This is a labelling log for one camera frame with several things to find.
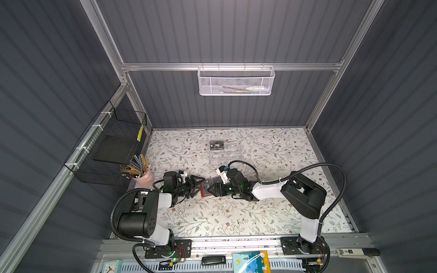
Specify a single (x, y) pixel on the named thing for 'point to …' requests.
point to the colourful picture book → (251, 261)
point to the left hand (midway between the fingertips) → (204, 184)
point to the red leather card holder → (206, 183)
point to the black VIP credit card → (217, 145)
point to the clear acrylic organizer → (224, 152)
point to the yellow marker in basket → (140, 133)
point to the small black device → (213, 260)
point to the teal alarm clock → (114, 266)
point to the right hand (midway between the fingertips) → (212, 189)
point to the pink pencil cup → (145, 181)
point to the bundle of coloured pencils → (138, 166)
